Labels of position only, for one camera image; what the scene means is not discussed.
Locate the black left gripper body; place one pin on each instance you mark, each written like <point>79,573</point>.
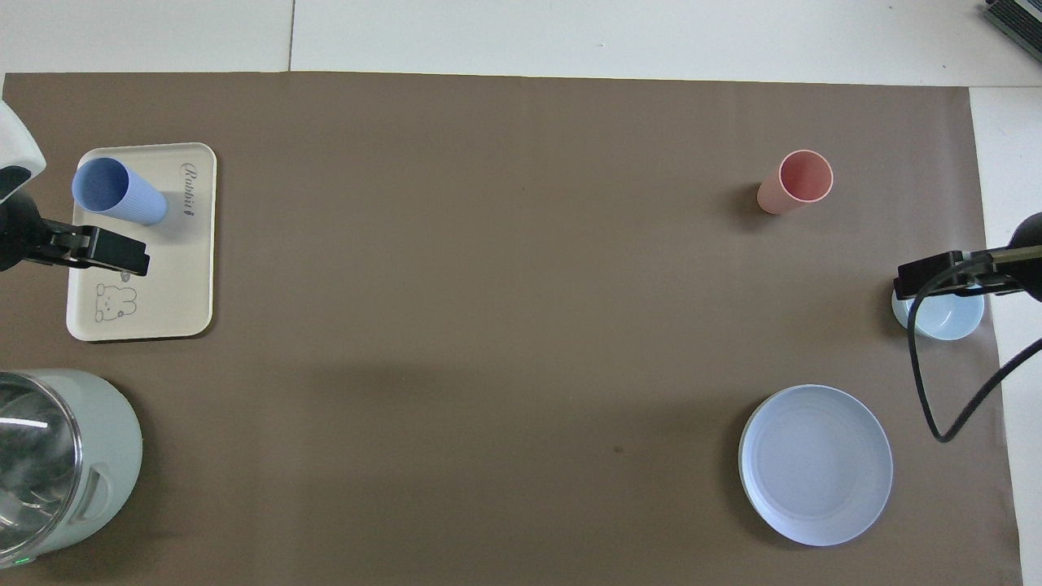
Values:
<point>20,232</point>

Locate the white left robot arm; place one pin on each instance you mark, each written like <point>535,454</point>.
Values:
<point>16,142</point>

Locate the glass pot lid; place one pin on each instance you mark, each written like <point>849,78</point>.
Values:
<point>32,456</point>

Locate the pink cup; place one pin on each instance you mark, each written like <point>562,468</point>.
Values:
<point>802,179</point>

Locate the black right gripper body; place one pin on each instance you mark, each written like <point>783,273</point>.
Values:
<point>1022,260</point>

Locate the pale blue plate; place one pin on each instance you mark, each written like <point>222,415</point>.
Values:
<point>816,465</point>

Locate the light blue bowl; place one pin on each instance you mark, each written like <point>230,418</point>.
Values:
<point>948,319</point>

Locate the grey ribbed device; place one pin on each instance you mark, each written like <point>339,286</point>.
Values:
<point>1017,23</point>

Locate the cream rabbit print tray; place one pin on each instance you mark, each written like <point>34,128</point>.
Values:
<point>175,277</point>

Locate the blue ribbed cup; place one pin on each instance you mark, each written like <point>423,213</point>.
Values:
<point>122,195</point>

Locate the pale green electric pot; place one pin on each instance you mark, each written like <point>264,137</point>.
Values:
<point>110,439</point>

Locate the brown paper table mat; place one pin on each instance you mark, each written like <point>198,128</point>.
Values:
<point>505,325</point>

